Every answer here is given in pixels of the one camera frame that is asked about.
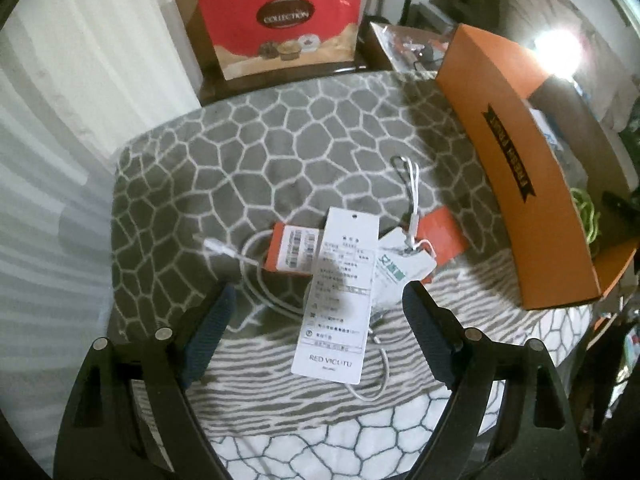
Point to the long white clothing tag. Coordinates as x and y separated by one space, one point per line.
340 310

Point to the plain orange tag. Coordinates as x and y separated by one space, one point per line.
445 240

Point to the clear plastic bag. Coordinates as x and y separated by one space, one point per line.
400 42

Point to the white mask packet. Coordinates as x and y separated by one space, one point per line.
547 132

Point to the small white green tag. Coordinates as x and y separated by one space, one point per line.
400 270

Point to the white curtain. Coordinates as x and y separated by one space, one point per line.
75 110

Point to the orange barcode tag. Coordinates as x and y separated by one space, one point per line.
292 247

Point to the orange cardboard box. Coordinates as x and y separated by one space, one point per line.
525 170

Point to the lit lantern lamp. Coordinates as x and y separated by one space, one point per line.
555 47

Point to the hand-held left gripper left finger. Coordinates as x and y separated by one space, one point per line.
210 340

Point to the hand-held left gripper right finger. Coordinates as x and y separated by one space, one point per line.
430 340

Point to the red chocolate gift bag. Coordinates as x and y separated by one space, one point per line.
235 20

